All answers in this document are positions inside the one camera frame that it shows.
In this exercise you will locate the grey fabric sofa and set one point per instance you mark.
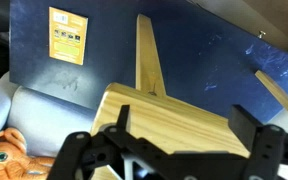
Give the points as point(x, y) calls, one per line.
point(40, 120)

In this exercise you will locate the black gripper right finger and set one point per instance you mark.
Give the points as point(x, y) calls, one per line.
point(267, 150)

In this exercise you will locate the yellow paper label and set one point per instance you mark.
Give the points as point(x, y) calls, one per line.
point(68, 35)

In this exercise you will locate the orange plush toy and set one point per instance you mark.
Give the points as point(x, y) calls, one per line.
point(10, 160)

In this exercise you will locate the light wooden table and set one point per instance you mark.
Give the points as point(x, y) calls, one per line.
point(170, 116)

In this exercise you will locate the dark blue rug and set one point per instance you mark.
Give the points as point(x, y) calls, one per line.
point(197, 50)

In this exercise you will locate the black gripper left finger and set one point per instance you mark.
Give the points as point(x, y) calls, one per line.
point(84, 150)

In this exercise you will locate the small metal bolt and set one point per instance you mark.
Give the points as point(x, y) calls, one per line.
point(261, 34)

